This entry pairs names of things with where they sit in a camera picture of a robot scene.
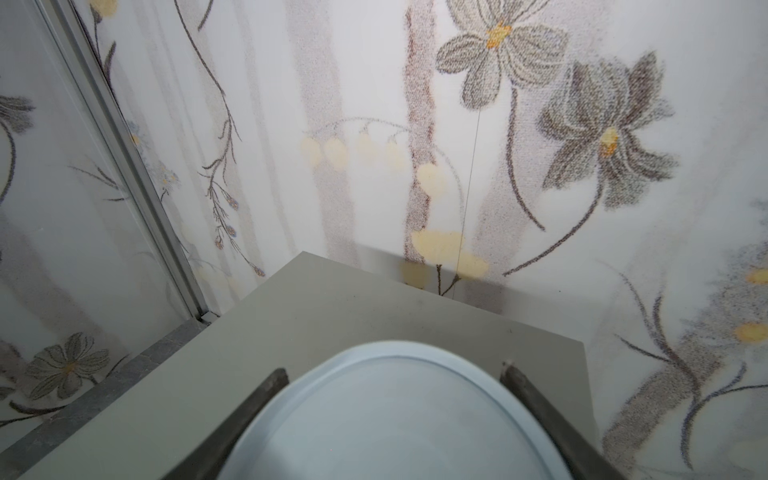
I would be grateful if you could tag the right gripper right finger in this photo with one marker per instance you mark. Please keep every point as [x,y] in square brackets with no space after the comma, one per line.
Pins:
[581,458]

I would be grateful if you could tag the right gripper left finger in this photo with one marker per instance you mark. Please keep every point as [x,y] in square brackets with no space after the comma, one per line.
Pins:
[208,459]

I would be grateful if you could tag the orange labelled can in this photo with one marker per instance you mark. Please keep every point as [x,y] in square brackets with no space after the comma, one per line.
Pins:
[395,410]

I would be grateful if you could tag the grey metal cabinet box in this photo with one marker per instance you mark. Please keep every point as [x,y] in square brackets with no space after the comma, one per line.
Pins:
[144,420]

